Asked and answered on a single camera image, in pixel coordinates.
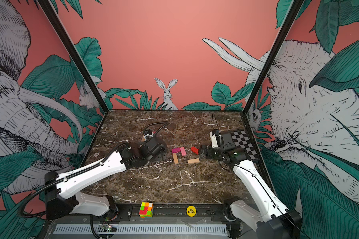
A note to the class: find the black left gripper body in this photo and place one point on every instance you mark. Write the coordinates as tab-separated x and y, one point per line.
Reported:
162	157

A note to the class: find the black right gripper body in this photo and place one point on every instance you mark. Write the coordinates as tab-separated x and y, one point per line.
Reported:
212	153

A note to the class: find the red block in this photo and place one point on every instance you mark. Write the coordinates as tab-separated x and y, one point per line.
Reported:
194	149

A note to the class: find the magenta block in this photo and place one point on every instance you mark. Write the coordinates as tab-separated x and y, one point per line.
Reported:
175	150

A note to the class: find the pink block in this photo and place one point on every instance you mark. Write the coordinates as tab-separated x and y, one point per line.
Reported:
183	151

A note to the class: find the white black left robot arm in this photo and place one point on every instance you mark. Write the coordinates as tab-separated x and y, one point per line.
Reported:
63	192

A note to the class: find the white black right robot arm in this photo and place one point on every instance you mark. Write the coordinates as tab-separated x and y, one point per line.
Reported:
271	219

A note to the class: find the black white checkerboard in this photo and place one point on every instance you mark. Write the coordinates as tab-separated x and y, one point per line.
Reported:
246	143

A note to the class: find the colourful puzzle cube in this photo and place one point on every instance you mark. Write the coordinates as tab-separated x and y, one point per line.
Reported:
146	210

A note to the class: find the yellow big blind chip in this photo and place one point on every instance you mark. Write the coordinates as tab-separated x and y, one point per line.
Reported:
191	211

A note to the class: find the small circuit board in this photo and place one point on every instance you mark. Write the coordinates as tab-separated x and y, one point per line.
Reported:
108	229

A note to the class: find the white ventilation grille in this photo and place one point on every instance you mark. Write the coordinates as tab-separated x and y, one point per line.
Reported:
124	229

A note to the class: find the black front rail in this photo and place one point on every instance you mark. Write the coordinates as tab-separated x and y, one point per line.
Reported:
167	210

